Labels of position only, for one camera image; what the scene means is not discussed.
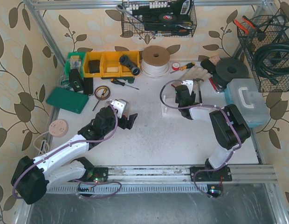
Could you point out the pink round power strip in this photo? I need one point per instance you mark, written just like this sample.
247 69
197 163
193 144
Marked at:
58 128

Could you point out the black battery charger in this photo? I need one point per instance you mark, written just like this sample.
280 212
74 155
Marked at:
75 80

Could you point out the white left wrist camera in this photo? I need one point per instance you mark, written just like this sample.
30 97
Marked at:
121 107

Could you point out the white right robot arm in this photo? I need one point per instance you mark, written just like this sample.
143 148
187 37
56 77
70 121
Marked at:
229 126

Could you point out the small yellow black screwdriver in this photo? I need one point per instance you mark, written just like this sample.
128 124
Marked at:
99 95

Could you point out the black handled hammer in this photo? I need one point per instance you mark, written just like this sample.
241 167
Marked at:
199 80

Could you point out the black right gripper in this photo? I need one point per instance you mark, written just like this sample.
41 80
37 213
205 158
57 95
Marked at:
189 100

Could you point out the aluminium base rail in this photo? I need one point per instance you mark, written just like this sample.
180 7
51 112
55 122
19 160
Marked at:
167 179

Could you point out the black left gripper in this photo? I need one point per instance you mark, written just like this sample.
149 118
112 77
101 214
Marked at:
122 121

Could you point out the white cable spool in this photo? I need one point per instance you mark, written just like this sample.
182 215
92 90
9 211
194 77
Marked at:
155 61

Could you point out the green parts bin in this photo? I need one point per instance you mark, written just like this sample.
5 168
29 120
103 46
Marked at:
74 61

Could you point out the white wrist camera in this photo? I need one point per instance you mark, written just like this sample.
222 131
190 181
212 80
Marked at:
189 84
121 107

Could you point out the beige work glove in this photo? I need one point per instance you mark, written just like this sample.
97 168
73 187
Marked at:
196 72

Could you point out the yellow parts bin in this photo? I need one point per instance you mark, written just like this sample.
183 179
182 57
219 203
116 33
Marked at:
106 64

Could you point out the black flathead screwdriver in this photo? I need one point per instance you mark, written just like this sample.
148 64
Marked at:
115 81

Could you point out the red white tape roll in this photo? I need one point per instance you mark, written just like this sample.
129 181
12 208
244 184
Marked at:
175 66

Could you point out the clear blue storage box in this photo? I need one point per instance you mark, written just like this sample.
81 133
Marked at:
243 93

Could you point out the grey pipe fitting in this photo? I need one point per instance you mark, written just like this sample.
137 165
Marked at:
127 62

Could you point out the black sanding block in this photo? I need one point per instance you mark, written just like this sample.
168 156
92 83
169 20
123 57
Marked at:
209 66

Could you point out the black wire basket centre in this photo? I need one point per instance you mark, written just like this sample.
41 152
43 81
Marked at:
150 19

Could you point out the brown tape roll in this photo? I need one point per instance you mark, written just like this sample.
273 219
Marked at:
107 95

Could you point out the black round disc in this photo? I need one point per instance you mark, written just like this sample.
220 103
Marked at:
228 69

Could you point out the black wire basket right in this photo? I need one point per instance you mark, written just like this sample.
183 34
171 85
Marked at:
265 42

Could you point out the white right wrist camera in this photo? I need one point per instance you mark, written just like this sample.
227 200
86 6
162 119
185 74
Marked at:
189 84

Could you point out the black wire basket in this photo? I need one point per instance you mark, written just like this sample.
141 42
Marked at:
150 19
265 42

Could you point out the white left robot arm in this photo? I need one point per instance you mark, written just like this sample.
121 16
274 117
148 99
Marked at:
33 177

